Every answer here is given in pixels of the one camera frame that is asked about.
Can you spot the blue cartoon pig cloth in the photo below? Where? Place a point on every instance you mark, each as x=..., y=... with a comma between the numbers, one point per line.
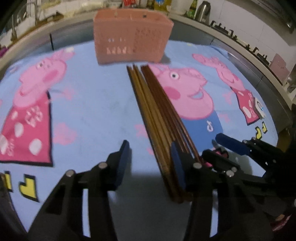
x=62, y=110

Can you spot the brown wooden chopsticks bundle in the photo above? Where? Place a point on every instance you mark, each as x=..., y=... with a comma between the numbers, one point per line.
x=164, y=127

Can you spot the steel thermos kettle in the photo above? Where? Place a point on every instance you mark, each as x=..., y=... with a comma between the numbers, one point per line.
x=203, y=12

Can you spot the black gas stove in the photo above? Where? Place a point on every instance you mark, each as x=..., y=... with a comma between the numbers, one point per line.
x=230, y=34

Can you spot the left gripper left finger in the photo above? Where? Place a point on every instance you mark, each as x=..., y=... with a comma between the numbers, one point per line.
x=60, y=217

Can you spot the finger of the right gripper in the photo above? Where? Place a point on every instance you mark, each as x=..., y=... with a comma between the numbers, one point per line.
x=257, y=150
x=213, y=161

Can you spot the white round tracker tag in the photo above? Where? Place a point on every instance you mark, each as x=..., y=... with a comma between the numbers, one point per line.
x=258, y=108

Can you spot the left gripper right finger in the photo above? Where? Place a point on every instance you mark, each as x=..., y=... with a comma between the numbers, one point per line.
x=201, y=184

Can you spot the pink plastic utensil basket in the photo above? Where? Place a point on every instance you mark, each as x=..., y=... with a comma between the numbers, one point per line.
x=128, y=35

